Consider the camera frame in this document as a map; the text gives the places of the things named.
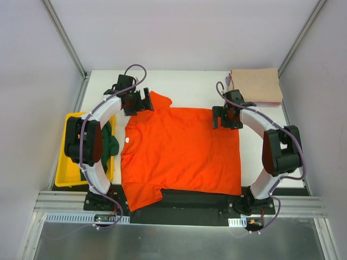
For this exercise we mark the white cable duct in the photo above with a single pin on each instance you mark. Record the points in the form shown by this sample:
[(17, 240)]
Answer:
[(86, 218), (237, 222)]

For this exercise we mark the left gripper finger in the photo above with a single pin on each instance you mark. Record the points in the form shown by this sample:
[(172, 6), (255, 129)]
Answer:
[(146, 102), (132, 111)]

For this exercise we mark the aluminium frame post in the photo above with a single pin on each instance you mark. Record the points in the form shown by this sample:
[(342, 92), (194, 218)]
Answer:
[(314, 14), (49, 8)]

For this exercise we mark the right white cable duct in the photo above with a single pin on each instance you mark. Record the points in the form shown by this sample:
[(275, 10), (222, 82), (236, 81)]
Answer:
[(237, 222)]

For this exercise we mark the right aluminium frame post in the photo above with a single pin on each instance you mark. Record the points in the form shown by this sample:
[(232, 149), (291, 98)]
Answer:
[(314, 14)]

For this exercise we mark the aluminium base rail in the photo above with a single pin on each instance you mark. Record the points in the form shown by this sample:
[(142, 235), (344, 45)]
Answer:
[(291, 206)]

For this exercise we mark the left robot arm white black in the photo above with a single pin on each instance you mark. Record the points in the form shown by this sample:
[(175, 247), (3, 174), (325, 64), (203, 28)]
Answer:
[(100, 188)]

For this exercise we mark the green t-shirt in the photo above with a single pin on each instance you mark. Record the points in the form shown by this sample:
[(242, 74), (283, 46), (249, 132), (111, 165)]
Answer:
[(111, 143)]

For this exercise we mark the left white cable duct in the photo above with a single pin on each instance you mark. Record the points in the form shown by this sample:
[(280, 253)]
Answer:
[(86, 218)]

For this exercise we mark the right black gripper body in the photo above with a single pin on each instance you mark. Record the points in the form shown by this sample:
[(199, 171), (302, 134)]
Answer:
[(222, 117)]

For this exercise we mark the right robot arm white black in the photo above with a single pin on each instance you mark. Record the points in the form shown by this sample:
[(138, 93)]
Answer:
[(282, 153)]

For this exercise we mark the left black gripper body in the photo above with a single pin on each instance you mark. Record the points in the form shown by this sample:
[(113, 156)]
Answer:
[(140, 101)]

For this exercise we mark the left aluminium frame post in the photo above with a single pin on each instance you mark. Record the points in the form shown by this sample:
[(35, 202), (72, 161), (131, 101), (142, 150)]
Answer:
[(49, 8)]

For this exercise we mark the folded pink t-shirt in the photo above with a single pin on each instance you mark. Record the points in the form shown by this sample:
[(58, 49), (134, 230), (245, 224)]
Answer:
[(268, 104)]

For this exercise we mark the orange t-shirt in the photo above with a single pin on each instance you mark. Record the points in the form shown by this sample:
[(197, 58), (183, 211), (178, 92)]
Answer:
[(172, 148)]

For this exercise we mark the folded tan t-shirt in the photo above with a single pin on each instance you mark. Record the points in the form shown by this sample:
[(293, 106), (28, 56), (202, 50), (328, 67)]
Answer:
[(257, 85)]

